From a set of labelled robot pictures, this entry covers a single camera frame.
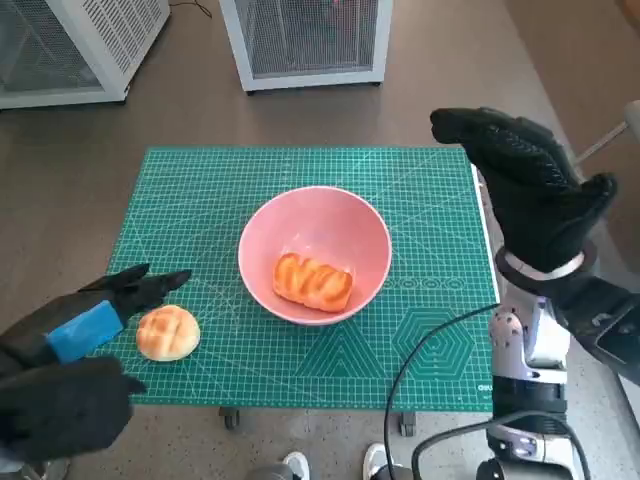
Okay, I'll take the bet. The white mesh front cabinet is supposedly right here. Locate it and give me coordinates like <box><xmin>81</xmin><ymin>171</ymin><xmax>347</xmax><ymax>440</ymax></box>
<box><xmin>218</xmin><ymin>0</ymin><xmax>394</xmax><ymax>92</ymax></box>

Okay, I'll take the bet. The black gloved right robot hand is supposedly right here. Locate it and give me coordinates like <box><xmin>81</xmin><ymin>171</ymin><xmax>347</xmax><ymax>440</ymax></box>
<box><xmin>429</xmin><ymin>106</ymin><xmax>619</xmax><ymax>275</ymax></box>

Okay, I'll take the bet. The thin black floor cable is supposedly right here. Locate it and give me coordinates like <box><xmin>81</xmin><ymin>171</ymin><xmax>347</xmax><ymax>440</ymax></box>
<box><xmin>169</xmin><ymin>0</ymin><xmax>214</xmax><ymax>19</ymax></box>

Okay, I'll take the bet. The person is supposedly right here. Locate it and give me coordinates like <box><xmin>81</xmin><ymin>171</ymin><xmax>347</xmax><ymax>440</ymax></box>
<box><xmin>0</xmin><ymin>444</ymin><xmax>71</xmax><ymax>480</ymax></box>

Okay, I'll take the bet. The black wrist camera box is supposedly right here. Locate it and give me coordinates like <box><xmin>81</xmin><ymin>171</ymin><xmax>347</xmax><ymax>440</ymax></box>
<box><xmin>549</xmin><ymin>277</ymin><xmax>640</xmax><ymax>386</ymax></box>
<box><xmin>0</xmin><ymin>357</ymin><xmax>149</xmax><ymax>461</ymax></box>

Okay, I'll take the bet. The looped black right arm cable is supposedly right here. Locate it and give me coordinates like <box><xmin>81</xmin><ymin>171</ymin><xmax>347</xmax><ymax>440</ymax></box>
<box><xmin>410</xmin><ymin>409</ymin><xmax>594</xmax><ymax>480</ymax></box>

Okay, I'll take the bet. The white shoe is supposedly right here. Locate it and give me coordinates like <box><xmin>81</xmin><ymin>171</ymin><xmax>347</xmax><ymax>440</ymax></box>
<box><xmin>362</xmin><ymin>442</ymin><xmax>394</xmax><ymax>480</ymax></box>
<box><xmin>282</xmin><ymin>451</ymin><xmax>311</xmax><ymax>480</ymax></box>

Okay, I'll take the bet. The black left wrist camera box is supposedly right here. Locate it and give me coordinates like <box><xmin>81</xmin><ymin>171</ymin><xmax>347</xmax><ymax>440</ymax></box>
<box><xmin>0</xmin><ymin>357</ymin><xmax>149</xmax><ymax>461</ymax></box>

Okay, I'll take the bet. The green cutting mat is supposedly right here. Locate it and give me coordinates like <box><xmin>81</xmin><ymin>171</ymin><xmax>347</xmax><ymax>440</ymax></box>
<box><xmin>92</xmin><ymin>145</ymin><xmax>501</xmax><ymax>414</ymax></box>

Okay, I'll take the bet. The pink bowl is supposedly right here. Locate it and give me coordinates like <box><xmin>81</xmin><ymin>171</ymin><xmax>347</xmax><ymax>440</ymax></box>
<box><xmin>237</xmin><ymin>185</ymin><xmax>393</xmax><ymax>327</ymax></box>

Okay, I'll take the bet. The white cabinet with vent slats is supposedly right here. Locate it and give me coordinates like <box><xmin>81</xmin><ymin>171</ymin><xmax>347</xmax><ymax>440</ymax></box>
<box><xmin>0</xmin><ymin>0</ymin><xmax>171</xmax><ymax>110</ymax></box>

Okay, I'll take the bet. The long black robot cable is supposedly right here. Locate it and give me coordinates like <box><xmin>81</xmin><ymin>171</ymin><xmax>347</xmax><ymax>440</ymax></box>
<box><xmin>383</xmin><ymin>303</ymin><xmax>501</xmax><ymax>480</ymax></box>

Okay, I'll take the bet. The long striped toy bread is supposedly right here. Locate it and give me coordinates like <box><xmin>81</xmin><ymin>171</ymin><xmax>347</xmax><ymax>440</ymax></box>
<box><xmin>272</xmin><ymin>252</ymin><xmax>354</xmax><ymax>314</ymax></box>

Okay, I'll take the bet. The round toy bread bun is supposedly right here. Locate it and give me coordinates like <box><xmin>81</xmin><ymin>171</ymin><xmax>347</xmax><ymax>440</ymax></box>
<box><xmin>135</xmin><ymin>304</ymin><xmax>202</xmax><ymax>362</ymax></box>

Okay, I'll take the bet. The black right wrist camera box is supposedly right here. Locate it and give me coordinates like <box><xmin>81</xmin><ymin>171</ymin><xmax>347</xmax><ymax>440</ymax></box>
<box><xmin>549</xmin><ymin>277</ymin><xmax>640</xmax><ymax>386</ymax></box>

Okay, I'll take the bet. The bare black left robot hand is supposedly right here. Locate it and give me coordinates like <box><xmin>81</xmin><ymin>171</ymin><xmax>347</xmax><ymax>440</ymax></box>
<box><xmin>0</xmin><ymin>263</ymin><xmax>194</xmax><ymax>374</ymax></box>

